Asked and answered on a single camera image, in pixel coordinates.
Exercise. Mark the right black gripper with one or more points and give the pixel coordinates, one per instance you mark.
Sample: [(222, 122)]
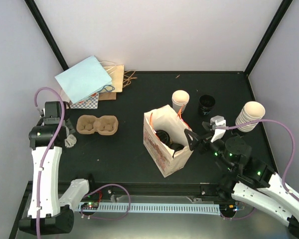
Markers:
[(195, 137)]

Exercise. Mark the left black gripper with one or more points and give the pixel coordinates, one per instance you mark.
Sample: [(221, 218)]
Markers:
[(68, 123)]

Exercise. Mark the black plastic cup lid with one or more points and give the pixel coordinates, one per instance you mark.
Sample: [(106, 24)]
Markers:
[(163, 137)]

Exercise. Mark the cream bear paper bag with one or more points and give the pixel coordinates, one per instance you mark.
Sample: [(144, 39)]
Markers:
[(168, 158)]

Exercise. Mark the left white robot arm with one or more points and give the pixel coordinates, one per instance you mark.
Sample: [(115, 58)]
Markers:
[(48, 213)]

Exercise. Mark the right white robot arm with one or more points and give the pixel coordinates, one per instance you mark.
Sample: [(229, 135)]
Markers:
[(248, 179)]

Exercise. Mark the white plastic cutlery bunch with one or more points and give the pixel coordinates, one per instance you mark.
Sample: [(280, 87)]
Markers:
[(70, 140)]

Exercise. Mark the checkered paper bag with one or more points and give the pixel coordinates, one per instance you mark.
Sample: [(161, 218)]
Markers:
[(90, 103)]

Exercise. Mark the stack of white cups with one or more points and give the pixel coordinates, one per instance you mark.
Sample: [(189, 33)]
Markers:
[(251, 111)]

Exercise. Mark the light blue paper bag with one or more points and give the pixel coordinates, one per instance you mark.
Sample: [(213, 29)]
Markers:
[(83, 79)]

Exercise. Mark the brown kraft paper bag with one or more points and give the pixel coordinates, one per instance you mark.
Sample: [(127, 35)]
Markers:
[(116, 72)]

